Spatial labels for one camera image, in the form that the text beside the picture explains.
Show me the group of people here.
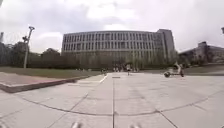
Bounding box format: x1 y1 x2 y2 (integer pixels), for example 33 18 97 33
111 64 123 73

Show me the person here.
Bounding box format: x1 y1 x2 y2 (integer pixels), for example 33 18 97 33
125 63 132 76

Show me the wide grey building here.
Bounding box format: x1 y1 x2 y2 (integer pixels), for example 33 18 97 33
60 28 177 70

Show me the grey concrete slab pavement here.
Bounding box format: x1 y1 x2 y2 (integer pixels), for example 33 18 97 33
0 71 224 128

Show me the green grass lawn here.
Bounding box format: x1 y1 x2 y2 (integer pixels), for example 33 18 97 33
0 66 105 80

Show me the scooter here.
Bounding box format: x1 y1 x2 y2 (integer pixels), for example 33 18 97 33
163 62 186 79

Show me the row of trees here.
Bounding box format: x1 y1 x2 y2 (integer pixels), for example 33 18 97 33
0 41 178 71

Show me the robot's own part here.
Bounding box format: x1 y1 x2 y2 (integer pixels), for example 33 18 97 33
71 121 82 128
130 122 142 128

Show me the grey lamp pole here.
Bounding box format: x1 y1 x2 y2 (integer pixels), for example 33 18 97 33
21 25 36 70

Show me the grass slope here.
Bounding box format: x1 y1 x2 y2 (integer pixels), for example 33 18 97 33
143 63 224 76

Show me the raised reddish paved platform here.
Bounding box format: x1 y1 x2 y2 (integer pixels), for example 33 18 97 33
0 71 92 94

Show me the low grey building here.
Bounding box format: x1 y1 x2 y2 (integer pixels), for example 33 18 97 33
177 40 224 66

